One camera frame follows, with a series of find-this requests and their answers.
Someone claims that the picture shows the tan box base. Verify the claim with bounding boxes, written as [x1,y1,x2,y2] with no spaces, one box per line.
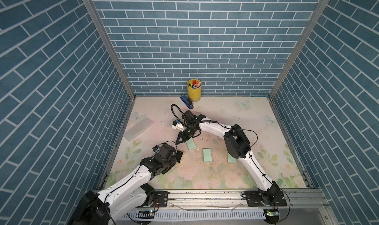
[175,150,184,163]

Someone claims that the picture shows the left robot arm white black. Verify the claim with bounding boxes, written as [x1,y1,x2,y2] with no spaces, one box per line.
[68,141,177,225]

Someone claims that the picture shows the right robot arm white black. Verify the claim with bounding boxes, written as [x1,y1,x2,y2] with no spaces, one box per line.
[170,104,281,206]

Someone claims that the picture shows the blue stapler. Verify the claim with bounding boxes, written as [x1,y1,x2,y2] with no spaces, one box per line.
[180,95,193,109]

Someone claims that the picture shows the yellow pen cup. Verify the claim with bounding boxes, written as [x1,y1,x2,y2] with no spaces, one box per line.
[187,79,202,102]

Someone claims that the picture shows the markers in cup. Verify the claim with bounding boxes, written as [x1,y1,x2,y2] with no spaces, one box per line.
[188,80,202,89]

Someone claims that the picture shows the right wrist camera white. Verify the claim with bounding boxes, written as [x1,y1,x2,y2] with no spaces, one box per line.
[171,120,185,131]

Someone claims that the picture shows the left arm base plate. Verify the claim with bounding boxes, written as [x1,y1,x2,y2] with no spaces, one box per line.
[142,191,169,208]

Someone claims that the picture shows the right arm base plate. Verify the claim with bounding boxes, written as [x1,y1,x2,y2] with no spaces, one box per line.
[241,190,288,207]

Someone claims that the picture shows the aluminium front rail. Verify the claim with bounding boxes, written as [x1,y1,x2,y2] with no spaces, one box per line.
[76,188,338,225]

